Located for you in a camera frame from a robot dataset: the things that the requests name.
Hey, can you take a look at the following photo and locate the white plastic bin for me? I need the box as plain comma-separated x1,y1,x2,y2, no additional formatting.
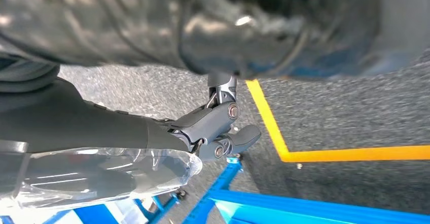
112,198,150,224

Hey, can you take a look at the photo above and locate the blue wheeled metal rack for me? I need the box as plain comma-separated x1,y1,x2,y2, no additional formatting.
134,154,430,224

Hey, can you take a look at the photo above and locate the blue plastic bin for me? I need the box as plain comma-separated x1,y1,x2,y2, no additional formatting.
44,204,117,224

